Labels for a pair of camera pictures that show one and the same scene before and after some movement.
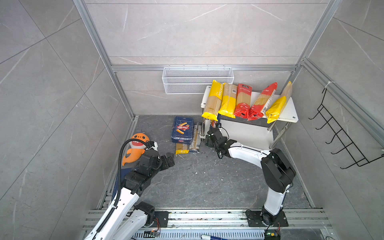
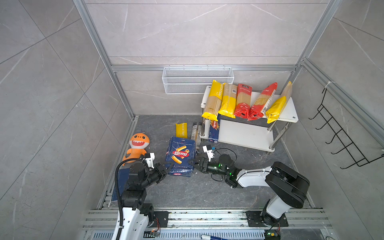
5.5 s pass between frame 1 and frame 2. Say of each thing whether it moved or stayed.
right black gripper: moved
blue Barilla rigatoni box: moved
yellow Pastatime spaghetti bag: stayed
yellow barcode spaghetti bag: stayed
